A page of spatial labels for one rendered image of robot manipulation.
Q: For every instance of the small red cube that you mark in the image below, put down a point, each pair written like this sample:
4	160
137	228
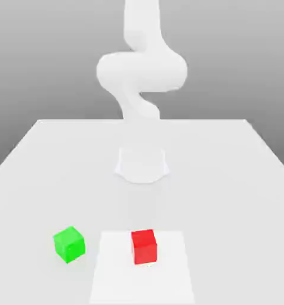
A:
144	247

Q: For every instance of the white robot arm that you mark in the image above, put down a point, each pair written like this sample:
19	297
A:
142	71

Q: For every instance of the small green cube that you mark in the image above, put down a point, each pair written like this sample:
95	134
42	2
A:
69	245

